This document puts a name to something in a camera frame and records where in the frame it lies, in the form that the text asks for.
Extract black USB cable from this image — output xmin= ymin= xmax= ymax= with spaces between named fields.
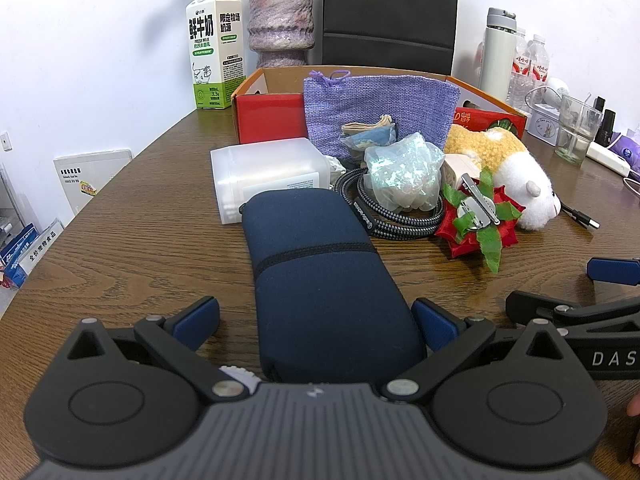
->
xmin=557 ymin=201 xmax=601 ymax=231

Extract white charger plug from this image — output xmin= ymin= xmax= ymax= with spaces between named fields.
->
xmin=442 ymin=155 xmax=481 ymax=188

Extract clear bag with blue cloth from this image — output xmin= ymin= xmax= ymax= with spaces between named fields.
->
xmin=341 ymin=115 xmax=398 ymax=161

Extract purple soft item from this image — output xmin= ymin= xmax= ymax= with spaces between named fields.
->
xmin=611 ymin=132 xmax=640 ymax=171

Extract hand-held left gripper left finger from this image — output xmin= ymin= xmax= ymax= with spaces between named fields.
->
xmin=64 ymin=296 xmax=262 ymax=404

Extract purple textured vase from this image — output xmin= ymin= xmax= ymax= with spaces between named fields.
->
xmin=248 ymin=0 xmax=316 ymax=68

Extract purple burlap drawstring pouch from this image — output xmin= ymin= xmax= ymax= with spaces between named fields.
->
xmin=302 ymin=69 xmax=461 ymax=158

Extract translucent plastic box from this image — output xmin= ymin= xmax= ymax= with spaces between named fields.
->
xmin=210 ymin=137 xmax=332 ymax=225

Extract blue and white boxes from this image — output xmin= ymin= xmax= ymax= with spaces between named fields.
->
xmin=0 ymin=220 xmax=63 ymax=288

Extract clear drinking glass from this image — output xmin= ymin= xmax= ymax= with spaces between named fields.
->
xmin=554 ymin=94 xmax=603 ymax=166

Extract yellow and white plush toy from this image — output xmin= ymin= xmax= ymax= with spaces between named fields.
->
xmin=442 ymin=125 xmax=562 ymax=231

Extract white and green milk carton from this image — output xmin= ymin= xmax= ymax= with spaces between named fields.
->
xmin=186 ymin=0 xmax=247 ymax=110

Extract iridescent plastic bag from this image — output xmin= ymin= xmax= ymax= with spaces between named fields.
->
xmin=364 ymin=132 xmax=446 ymax=211

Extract black office chair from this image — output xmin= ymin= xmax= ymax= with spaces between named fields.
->
xmin=322 ymin=0 xmax=460 ymax=77

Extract red cardboard box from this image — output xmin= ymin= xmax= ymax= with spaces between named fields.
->
xmin=231 ymin=66 xmax=529 ymax=147

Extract navy blue fabric case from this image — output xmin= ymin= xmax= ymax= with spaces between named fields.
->
xmin=240 ymin=189 xmax=427 ymax=386

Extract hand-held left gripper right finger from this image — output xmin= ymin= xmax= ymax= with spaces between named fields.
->
xmin=380 ymin=297 xmax=571 ymax=404

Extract wooden desktop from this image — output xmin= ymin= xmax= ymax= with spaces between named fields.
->
xmin=0 ymin=67 xmax=640 ymax=480

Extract black braided cable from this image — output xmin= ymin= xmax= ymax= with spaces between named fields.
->
xmin=332 ymin=167 xmax=446 ymax=240

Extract white tin box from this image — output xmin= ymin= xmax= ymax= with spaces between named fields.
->
xmin=529 ymin=102 xmax=563 ymax=143

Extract person's right hand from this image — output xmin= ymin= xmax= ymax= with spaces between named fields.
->
xmin=626 ymin=394 xmax=640 ymax=466

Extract white power strip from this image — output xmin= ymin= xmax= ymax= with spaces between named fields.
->
xmin=586 ymin=140 xmax=633 ymax=176

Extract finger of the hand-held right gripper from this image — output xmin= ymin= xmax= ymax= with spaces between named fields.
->
xmin=505 ymin=290 xmax=640 ymax=334
xmin=586 ymin=257 xmax=640 ymax=287

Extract wire shelf rack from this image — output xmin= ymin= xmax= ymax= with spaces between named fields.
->
xmin=0 ymin=167 xmax=23 ymax=246

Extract white thermos bottle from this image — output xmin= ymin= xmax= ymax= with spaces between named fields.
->
xmin=480 ymin=7 xmax=518 ymax=103

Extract red flower with green leaves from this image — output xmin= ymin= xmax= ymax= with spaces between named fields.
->
xmin=434 ymin=167 xmax=526 ymax=275

